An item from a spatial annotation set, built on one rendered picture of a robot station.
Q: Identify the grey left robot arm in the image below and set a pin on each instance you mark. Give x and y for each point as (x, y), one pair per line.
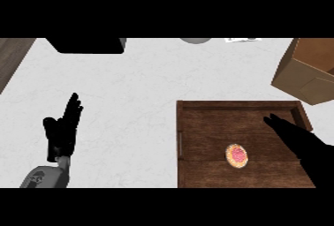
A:
(48, 176)

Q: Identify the brown cardboard box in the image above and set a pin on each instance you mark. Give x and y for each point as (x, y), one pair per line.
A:
(307, 73)

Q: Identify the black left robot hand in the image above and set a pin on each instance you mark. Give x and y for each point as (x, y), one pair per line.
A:
(63, 129)

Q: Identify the brown wooden tray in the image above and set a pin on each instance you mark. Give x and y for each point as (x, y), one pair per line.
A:
(227, 132)

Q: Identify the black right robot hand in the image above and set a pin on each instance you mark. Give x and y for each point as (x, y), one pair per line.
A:
(305, 147)

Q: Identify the grey round object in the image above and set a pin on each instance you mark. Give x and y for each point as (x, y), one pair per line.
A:
(196, 40)

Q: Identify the dark wooden panel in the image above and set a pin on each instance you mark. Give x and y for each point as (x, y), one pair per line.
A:
(11, 57)

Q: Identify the white flat paper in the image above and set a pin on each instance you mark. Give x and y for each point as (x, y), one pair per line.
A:
(243, 39)

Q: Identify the black box appliance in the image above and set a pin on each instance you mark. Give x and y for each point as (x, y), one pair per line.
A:
(89, 45)

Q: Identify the pink frosted cupcake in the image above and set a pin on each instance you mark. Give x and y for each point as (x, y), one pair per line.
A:
(237, 155)

